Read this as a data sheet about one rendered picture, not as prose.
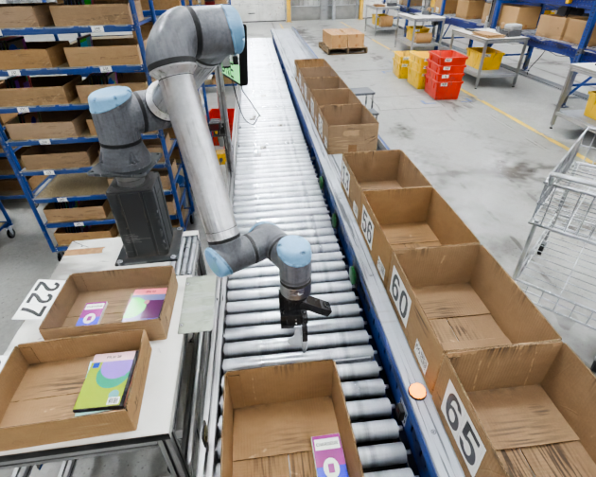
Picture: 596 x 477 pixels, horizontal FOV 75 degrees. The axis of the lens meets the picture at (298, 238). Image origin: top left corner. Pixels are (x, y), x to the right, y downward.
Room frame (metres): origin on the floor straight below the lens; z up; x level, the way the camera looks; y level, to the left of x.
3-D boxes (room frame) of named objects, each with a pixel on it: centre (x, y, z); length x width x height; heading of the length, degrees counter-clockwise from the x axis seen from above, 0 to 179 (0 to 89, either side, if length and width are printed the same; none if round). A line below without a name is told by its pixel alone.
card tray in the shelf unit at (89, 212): (2.49, 1.58, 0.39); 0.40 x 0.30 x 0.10; 96
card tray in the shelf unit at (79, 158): (2.49, 1.56, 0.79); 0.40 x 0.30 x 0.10; 97
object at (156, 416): (1.02, 0.71, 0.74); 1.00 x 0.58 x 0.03; 7
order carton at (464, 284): (0.78, -0.45, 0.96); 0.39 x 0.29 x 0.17; 5
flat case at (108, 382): (0.70, 0.57, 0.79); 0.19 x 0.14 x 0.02; 5
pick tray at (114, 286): (1.01, 0.66, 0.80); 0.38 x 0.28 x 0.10; 96
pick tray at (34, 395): (0.68, 0.66, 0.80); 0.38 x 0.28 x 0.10; 98
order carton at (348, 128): (2.33, -0.31, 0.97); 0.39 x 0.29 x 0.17; 5
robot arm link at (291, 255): (0.84, 0.01, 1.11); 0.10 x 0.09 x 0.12; 37
